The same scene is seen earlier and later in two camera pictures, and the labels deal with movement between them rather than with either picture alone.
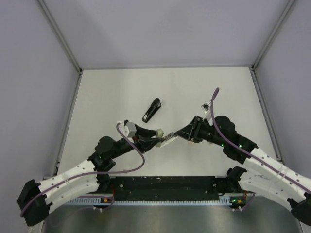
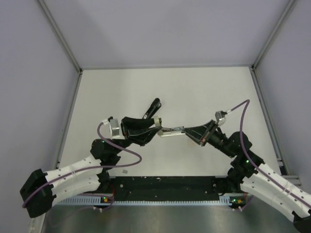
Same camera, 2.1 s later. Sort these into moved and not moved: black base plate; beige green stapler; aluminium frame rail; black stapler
Moved: beige green stapler
Not moved: black stapler; black base plate; aluminium frame rail
